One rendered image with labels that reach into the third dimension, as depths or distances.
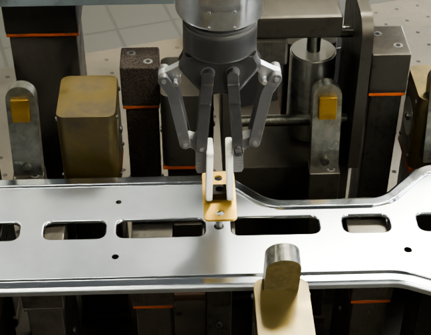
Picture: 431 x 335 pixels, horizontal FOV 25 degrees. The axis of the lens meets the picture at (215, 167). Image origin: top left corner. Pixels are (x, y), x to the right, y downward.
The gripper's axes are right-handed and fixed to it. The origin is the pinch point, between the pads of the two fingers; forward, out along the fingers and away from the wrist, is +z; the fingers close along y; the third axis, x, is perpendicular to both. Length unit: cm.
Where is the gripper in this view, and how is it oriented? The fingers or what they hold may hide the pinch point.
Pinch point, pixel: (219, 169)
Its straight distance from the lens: 109.2
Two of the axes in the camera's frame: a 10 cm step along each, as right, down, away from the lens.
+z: 0.0, 7.7, 6.4
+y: 10.0, -0.2, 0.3
